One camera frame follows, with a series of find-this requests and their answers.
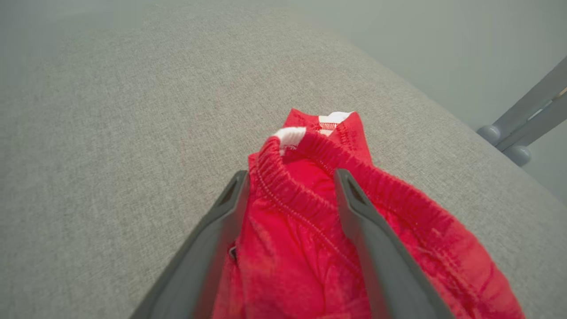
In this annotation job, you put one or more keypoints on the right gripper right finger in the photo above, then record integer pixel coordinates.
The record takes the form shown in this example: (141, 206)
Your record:
(381, 261)

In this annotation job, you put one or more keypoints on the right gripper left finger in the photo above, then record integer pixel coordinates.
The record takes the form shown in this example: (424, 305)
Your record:
(199, 261)

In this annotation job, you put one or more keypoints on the red shorts white stripe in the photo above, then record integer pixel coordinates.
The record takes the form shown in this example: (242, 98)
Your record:
(301, 248)

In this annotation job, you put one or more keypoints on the grey fabric sofa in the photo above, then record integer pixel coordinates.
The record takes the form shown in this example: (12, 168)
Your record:
(110, 133)

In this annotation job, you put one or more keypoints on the grey partition post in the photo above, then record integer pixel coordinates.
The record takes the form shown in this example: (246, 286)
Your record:
(527, 119)

